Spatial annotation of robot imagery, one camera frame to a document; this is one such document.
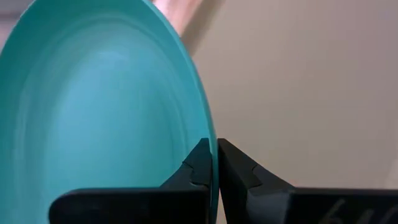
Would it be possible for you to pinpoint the teal round plate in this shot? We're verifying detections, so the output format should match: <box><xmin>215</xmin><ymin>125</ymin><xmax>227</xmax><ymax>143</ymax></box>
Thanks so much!
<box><xmin>0</xmin><ymin>0</ymin><xmax>219</xmax><ymax>224</ymax></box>

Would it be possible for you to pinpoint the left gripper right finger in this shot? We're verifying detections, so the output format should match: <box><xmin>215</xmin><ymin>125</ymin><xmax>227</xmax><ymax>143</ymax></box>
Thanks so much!
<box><xmin>217</xmin><ymin>138</ymin><xmax>398</xmax><ymax>224</ymax></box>

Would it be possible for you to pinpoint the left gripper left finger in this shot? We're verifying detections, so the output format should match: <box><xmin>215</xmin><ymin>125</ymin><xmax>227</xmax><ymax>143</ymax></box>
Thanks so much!
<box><xmin>48</xmin><ymin>138</ymin><xmax>215</xmax><ymax>224</ymax></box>

